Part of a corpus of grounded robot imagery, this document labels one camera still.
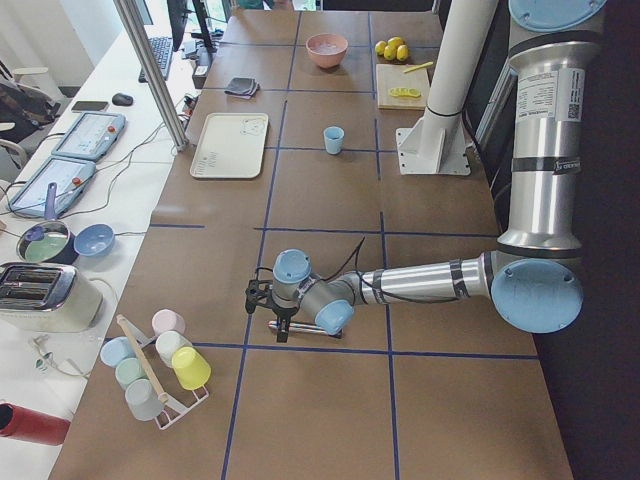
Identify black keyboard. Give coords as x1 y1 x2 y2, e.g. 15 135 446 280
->
148 36 173 80

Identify yellow-green plastic knife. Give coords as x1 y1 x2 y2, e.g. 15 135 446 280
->
403 61 434 74

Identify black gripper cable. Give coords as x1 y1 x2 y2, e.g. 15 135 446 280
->
253 236 461 305

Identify black computer mouse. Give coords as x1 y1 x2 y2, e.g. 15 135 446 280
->
111 93 134 107

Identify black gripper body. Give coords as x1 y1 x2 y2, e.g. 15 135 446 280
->
271 295 298 323

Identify red bottle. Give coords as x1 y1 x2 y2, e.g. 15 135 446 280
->
1 403 70 446

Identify pink plastic cup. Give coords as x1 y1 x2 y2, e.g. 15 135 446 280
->
151 309 186 336

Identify blue bowl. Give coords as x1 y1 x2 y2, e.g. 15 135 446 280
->
74 224 115 257

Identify teach pendant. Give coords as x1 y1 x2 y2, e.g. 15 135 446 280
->
52 112 126 162
8 156 96 219

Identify cream bear serving tray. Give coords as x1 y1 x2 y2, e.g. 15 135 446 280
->
190 113 269 179

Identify white rack cup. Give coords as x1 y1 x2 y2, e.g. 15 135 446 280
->
155 330 192 368

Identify lower teach pendant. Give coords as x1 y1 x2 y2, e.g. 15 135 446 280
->
8 156 96 219

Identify stainless steel muddler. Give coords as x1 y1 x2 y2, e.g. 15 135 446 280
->
289 322 343 339

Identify pile of ice cubes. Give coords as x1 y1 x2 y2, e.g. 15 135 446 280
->
313 42 341 56

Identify light blue rack cup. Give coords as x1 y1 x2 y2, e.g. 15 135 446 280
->
100 336 136 368

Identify black box with label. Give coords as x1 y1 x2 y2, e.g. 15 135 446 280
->
191 51 212 90

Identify blue pot with lid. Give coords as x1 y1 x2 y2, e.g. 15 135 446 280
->
16 182 78 265

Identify silver toaster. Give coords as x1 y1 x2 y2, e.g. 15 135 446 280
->
1 262 103 333

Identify black smartphone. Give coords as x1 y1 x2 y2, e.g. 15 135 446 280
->
71 100 110 112

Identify light blue plastic cup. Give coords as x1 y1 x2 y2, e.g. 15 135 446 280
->
323 126 345 155

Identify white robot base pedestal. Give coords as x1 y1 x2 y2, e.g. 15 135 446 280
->
396 0 498 176

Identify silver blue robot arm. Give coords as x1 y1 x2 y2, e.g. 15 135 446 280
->
246 1 605 341

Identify grey rack cup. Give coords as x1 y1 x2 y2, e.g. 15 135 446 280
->
125 378 164 421

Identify mint green rack cup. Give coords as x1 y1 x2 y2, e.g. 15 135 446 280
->
115 357 147 390

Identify pink bowl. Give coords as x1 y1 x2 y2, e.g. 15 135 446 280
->
305 33 349 69

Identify white wire cup rack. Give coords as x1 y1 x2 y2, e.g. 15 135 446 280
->
115 314 210 431

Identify grey folded cloth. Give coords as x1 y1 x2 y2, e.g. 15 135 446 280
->
224 77 258 97

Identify bamboo cutting board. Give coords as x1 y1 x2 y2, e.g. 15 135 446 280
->
376 64 430 110

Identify upper teach pendant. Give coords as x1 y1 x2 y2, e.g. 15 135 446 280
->
52 112 126 162

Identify yellow-green plastic cup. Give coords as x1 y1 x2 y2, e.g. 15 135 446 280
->
172 346 212 391

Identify aluminium frame post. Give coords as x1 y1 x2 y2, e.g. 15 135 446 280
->
114 0 188 152

